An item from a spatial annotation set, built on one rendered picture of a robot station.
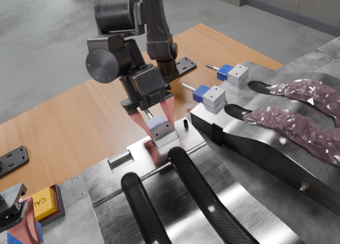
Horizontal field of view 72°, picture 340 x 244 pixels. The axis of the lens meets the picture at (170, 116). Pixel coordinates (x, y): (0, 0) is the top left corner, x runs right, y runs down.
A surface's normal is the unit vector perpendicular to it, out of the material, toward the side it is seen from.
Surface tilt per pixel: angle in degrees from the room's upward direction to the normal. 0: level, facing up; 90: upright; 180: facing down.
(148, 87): 60
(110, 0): 25
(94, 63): 66
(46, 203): 0
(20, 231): 85
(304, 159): 16
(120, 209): 3
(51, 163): 0
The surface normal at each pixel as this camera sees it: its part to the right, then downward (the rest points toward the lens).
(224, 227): -0.29, -0.89
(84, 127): -0.17, -0.66
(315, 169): 0.02, -0.52
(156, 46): -0.19, 0.64
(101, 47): -0.22, 0.42
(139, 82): 0.33, 0.20
